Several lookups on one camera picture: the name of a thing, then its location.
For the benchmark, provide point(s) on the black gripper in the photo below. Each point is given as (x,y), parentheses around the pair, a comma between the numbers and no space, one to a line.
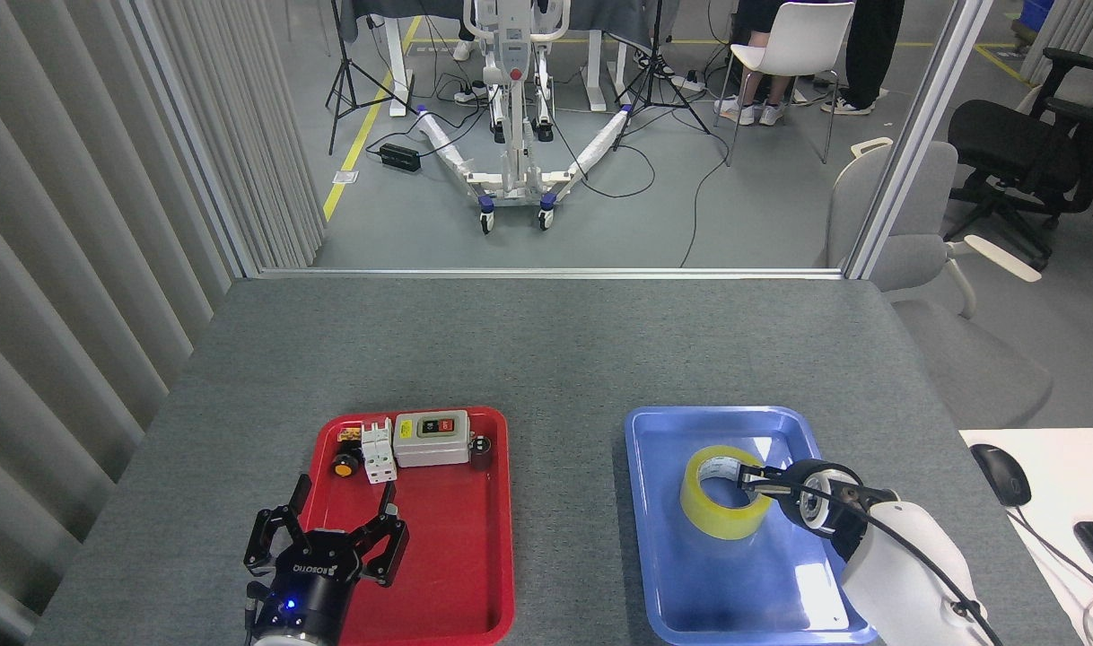
(313,583)
(789,502)

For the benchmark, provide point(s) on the yellow tape roll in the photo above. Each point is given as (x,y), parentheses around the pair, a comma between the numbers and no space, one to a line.
(717,520)

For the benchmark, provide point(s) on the orange push button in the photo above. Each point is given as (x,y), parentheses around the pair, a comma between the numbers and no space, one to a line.
(344,467)

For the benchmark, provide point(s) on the white circuit breaker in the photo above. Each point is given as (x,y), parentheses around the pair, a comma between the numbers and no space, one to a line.
(380,458)

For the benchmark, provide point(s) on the blue plastic tray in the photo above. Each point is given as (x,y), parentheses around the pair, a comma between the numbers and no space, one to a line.
(735,583)

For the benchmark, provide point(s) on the small yellow black component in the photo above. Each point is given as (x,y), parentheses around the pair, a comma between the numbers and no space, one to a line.
(349,435)

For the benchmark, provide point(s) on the red plastic tray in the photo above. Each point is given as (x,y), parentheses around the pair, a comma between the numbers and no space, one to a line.
(439,538)

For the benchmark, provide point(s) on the black computer mouse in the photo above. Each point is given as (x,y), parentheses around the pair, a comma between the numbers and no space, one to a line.
(1002,474)

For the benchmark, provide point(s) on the grey upholstered chair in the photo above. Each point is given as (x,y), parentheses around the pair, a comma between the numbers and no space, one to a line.
(910,260)

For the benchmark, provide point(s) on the white desk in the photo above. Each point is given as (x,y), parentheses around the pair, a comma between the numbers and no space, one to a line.
(1062,471)

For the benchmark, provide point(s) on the white paper sheet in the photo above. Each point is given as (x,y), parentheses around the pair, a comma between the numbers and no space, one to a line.
(345,177)

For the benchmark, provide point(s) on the seated person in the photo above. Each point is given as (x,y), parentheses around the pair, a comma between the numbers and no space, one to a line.
(751,103)

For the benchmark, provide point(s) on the black power adapter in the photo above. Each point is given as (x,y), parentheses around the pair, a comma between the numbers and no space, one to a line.
(400,158)

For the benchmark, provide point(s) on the white power strip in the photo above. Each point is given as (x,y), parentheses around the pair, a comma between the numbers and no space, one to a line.
(686,84)

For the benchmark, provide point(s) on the black tripod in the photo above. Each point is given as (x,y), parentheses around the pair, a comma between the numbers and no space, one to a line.
(342,76)
(656,81)

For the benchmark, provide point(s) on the black office chair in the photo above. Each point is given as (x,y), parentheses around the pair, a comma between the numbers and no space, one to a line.
(1004,144)

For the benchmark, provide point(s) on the white stand on wheels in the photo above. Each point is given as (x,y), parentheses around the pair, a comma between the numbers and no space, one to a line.
(513,135)

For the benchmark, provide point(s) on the standing person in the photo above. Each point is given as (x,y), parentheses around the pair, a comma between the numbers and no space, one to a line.
(865,54)

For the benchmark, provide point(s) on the white plastic chair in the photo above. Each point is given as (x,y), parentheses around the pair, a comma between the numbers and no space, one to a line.
(802,40)

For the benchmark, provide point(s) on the walking person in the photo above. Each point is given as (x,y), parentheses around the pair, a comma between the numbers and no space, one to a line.
(464,49)

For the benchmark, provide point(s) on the blue storage bin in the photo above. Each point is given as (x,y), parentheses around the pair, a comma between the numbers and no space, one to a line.
(1036,16)

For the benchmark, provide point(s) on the grey push button switch box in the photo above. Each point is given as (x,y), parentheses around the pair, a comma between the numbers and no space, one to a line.
(430,449)

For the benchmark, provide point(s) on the dark round knob switch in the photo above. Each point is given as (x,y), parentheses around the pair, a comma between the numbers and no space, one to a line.
(481,453)

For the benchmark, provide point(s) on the silver frame rail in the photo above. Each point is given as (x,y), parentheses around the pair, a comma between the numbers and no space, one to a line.
(546,272)

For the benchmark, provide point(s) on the silver frame post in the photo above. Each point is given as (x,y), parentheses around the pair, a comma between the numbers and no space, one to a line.
(914,144)
(192,144)

